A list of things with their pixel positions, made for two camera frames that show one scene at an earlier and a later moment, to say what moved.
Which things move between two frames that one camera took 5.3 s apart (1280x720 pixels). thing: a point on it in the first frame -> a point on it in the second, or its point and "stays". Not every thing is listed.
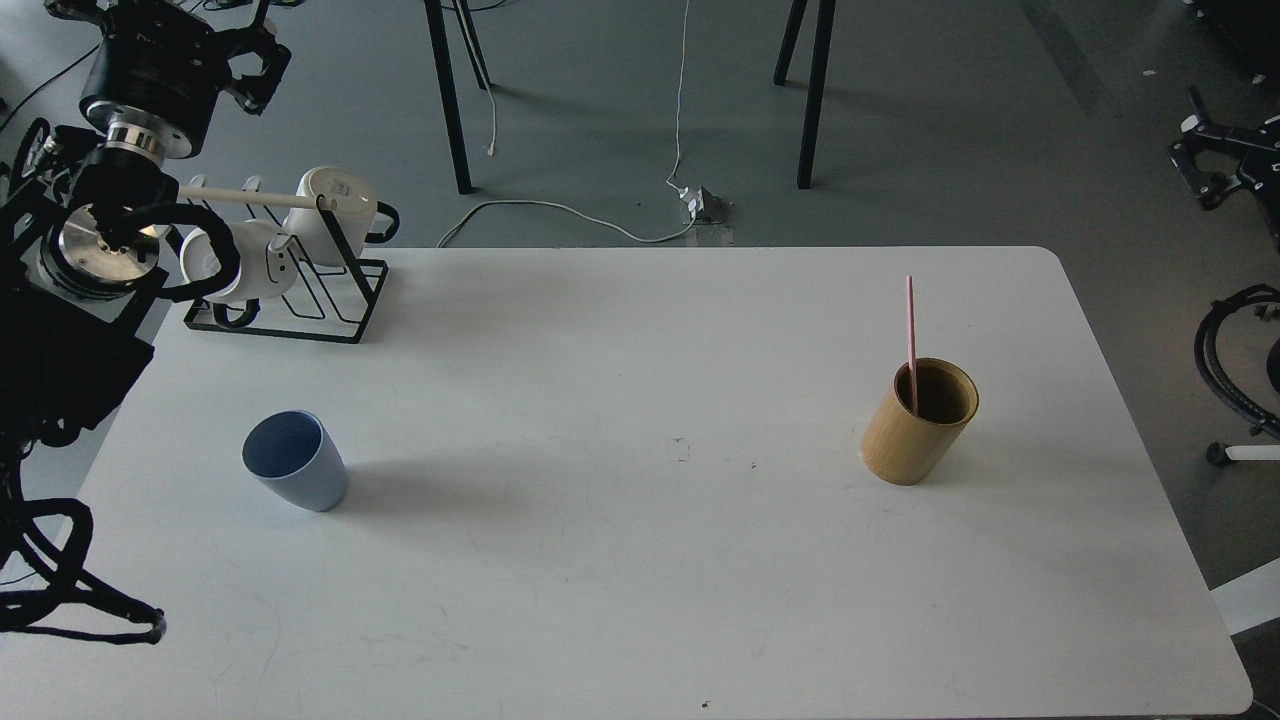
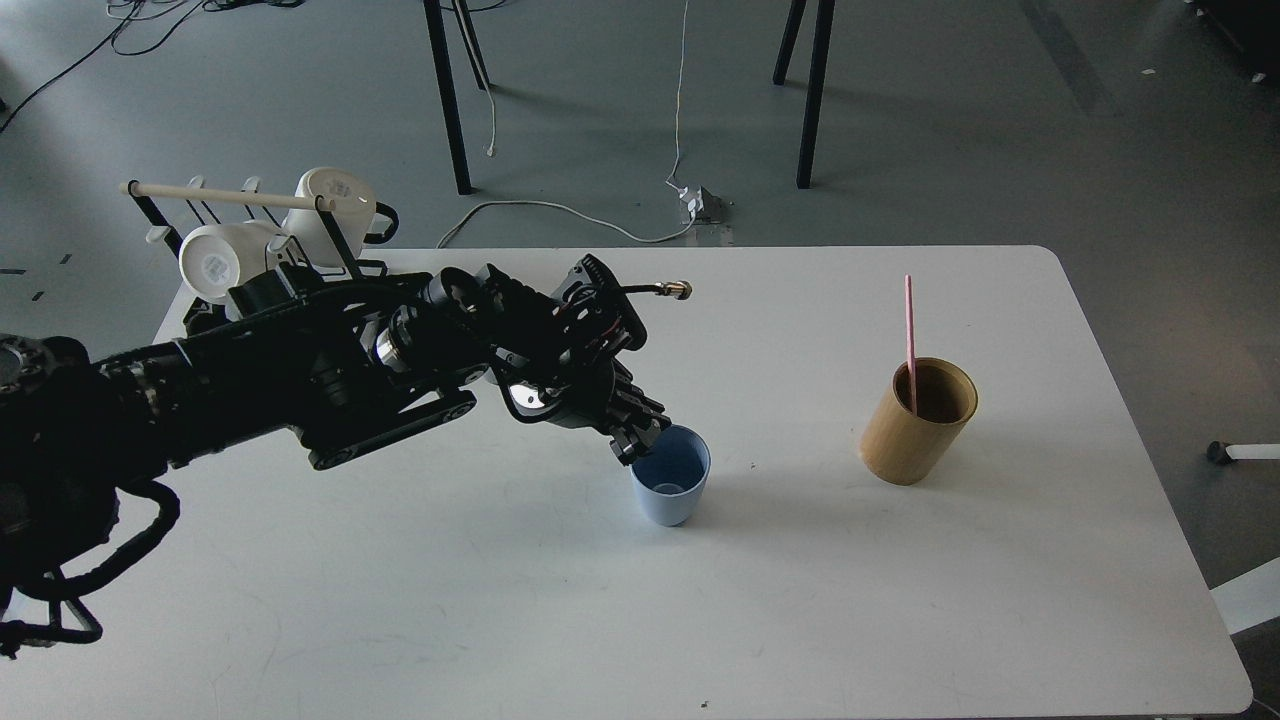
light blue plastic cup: [295, 455] -> [670, 479]
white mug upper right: [355, 203] stays
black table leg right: [818, 78] stays
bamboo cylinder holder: [900, 448] stays
